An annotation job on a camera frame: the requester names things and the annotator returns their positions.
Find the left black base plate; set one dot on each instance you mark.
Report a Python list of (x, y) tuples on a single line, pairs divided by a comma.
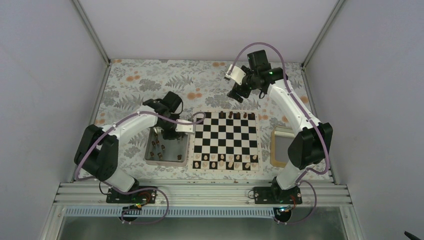
[(143, 195)]

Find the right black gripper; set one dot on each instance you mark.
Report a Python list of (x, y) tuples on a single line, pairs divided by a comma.
[(233, 93)]

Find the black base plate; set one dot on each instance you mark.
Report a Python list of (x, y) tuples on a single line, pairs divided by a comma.
[(143, 195), (267, 195)]

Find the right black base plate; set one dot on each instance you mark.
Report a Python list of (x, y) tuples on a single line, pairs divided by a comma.
[(267, 195)]

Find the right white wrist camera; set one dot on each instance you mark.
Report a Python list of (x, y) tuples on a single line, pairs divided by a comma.
[(236, 74)]

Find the black white chessboard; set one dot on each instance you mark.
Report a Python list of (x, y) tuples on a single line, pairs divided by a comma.
[(221, 140)]

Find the silver metal tray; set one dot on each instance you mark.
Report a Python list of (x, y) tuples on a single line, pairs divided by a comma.
[(169, 148)]

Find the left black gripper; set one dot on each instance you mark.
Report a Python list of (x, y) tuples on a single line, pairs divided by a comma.
[(166, 135)]

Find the floral patterned table mat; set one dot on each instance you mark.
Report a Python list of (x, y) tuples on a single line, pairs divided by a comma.
[(201, 85)]

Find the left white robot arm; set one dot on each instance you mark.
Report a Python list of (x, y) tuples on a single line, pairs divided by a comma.
[(98, 149)]

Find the aluminium rail frame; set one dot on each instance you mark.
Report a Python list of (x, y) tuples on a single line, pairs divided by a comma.
[(201, 194)]

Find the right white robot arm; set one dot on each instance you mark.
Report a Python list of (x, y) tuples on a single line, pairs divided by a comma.
[(309, 150)]

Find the gold rimmed metal tray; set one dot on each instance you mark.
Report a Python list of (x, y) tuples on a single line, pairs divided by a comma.
[(281, 139)]

